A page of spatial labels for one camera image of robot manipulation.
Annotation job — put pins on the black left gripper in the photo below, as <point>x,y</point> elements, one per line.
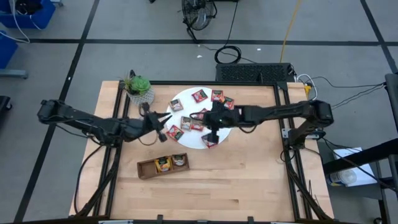
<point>150,124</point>

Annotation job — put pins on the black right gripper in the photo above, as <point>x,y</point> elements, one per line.
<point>220,119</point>

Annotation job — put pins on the red strawberry tea packet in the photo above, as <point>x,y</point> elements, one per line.
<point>217,95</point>
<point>229,102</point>
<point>196,126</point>
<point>199,96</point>
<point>175,133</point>
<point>202,114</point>
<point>207,142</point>

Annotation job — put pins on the orange mango tea packet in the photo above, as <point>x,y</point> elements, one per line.
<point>163,165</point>

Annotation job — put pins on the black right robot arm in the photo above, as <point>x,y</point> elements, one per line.
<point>280,110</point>

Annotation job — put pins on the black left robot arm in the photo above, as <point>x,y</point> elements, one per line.
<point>93,124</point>

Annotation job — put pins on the white round placemat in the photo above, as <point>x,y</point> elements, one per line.
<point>191,141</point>

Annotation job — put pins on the succulent in patterned white pot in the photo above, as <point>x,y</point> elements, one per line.
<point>140,85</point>

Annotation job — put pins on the wooden three-compartment tray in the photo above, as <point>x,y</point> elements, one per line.
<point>146,169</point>

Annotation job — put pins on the black perforated computer case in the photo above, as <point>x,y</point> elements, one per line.
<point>252,73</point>

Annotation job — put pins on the yellow power plug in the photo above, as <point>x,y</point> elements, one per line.
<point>307,89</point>

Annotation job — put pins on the black floor fan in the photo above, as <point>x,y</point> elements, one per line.
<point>199,14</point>

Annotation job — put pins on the clear plastic jar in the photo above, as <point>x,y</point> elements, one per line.
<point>346,176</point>

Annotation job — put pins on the black metal stand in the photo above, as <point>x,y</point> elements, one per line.
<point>360,157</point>

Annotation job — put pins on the white cardboard box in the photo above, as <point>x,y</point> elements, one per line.
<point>363,177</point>

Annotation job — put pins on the grey cart base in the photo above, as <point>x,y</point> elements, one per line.
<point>14,74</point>

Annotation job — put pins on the large blue bin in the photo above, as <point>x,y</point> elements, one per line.
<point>43,15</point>

